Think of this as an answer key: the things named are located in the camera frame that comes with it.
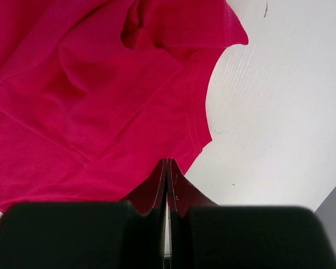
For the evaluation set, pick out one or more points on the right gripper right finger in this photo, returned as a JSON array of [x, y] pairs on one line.
[[206, 235]]

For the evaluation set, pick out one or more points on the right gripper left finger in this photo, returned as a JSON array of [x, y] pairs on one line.
[[125, 234]]

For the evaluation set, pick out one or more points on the red t-shirt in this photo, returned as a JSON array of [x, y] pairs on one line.
[[94, 93]]

